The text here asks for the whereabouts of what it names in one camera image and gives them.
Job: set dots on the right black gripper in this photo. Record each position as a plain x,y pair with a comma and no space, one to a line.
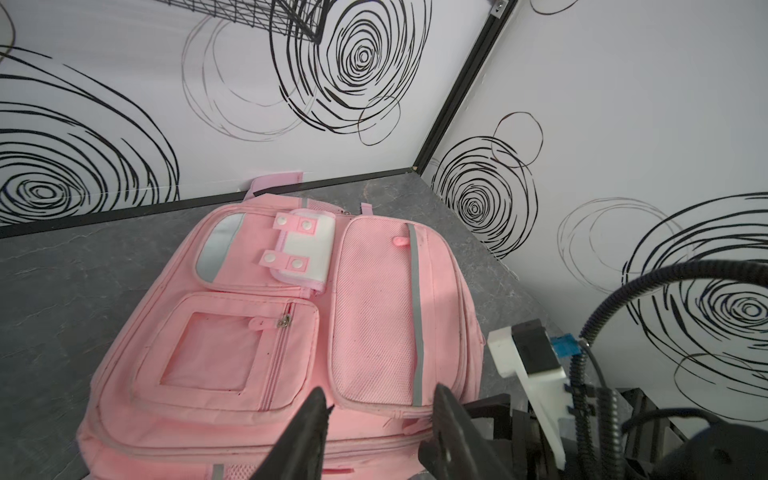
598,453

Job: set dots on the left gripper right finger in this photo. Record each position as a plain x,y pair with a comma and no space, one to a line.
469,441

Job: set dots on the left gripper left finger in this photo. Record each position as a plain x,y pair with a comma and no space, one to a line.
298,454

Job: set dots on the pink student backpack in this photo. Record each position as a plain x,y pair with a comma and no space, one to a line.
262,303

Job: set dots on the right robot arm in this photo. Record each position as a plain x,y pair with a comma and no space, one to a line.
721,451

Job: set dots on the black wire wall basket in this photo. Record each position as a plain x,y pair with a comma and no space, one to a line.
303,19

